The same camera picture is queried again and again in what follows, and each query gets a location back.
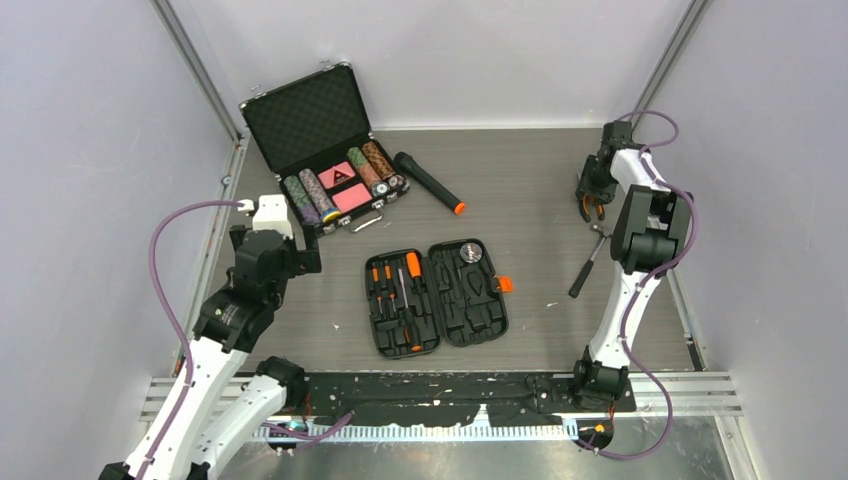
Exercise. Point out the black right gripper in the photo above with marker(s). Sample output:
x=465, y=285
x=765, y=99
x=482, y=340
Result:
x=604, y=196

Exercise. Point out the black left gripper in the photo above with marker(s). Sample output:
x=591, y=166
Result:
x=305, y=260

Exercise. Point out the orange handled pliers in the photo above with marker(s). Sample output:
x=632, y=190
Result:
x=590, y=209

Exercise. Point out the small black orange screwdriver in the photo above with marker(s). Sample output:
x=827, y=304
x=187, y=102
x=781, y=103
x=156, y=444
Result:
x=390, y=286
x=378, y=288

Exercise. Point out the long black orange screwdriver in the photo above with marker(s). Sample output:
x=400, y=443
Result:
x=414, y=268

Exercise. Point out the black plastic tool case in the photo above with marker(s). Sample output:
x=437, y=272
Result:
x=457, y=304

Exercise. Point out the black orange medium screwdriver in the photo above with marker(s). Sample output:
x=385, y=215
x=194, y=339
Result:
x=411, y=330

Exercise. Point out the orange case latch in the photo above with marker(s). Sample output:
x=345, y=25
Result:
x=504, y=284

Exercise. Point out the round tape measure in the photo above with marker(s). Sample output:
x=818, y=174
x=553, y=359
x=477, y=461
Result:
x=471, y=252

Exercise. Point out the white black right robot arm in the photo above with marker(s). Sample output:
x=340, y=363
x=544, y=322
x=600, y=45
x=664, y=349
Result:
x=648, y=239

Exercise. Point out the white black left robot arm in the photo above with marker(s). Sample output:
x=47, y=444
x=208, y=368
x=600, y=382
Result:
x=186, y=441

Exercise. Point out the pink card deck lower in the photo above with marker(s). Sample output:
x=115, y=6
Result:
x=351, y=198

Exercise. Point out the pink card deck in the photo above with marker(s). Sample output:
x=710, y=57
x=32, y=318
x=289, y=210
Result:
x=338, y=176
x=351, y=198

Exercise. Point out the small claw hammer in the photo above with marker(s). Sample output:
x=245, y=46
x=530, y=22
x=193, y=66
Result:
x=587, y=267

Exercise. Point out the pink card deck upper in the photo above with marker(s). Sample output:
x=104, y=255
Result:
x=338, y=176

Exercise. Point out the black poker chip case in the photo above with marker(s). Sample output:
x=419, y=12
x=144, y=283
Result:
x=311, y=124

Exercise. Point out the black orange flashlight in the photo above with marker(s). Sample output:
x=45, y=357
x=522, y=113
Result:
x=408, y=166

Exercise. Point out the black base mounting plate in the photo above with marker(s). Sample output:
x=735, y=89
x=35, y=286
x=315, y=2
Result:
x=445, y=399

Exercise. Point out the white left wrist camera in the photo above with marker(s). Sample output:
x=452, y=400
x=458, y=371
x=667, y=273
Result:
x=268, y=212

